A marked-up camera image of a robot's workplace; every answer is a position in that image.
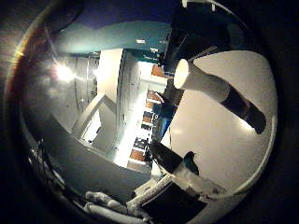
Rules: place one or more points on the white spray bottle purple label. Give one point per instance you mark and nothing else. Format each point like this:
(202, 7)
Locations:
(215, 90)

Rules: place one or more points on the shelf rack with orange boxes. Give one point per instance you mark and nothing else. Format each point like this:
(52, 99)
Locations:
(146, 124)

